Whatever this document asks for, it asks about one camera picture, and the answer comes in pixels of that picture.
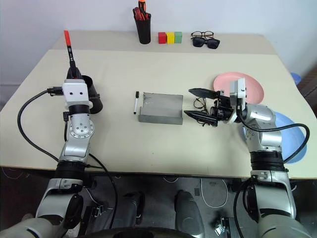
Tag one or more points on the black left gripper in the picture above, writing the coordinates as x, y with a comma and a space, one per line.
74, 77

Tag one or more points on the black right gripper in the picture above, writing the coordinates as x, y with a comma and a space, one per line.
223, 109

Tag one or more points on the thin black frame glasses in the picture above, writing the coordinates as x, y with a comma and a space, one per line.
199, 103

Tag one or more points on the black marker with orange cap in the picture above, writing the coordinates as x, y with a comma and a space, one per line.
67, 38

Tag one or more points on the grey glasses case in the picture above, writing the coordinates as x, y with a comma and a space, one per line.
161, 106

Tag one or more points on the white marker with black cap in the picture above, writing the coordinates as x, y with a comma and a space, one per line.
135, 104

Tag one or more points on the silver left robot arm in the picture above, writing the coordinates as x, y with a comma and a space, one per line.
79, 129

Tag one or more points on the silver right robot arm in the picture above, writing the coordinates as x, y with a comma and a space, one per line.
260, 116

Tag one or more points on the empty-looking black cup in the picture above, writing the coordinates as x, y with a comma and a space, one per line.
96, 101

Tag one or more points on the black cup full of markers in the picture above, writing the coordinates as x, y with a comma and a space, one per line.
143, 32

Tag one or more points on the pink plate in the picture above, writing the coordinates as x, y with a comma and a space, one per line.
223, 81

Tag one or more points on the black sunglasses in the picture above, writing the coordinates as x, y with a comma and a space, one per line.
198, 42

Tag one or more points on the green wooden block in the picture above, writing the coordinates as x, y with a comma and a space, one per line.
178, 37

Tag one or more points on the yellow wooden block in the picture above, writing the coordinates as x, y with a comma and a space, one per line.
170, 38

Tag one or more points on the red wooden block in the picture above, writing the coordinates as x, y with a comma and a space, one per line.
162, 38

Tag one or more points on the red marker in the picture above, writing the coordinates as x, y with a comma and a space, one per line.
147, 15
142, 14
135, 13

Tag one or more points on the tall orange-capped marker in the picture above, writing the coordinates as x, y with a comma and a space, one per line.
141, 4

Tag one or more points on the blue plate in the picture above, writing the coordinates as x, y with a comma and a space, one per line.
289, 138

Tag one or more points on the blue round container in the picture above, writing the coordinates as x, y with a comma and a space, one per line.
296, 78

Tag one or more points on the dark rounded shape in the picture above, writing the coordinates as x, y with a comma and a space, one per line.
131, 210
188, 213

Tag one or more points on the dark slatted object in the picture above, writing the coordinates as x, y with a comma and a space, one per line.
309, 85

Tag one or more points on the black metal clamp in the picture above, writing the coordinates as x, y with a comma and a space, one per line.
96, 211
223, 226

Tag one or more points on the wide dark rounded rim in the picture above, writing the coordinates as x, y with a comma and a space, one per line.
119, 234

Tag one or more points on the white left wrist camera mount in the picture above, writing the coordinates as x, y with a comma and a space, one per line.
75, 99

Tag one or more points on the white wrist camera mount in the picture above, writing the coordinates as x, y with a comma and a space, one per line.
241, 89
75, 99

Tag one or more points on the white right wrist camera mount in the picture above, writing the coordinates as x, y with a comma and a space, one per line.
241, 89

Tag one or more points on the brown tortoise frame glasses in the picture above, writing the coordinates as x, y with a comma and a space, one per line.
196, 34

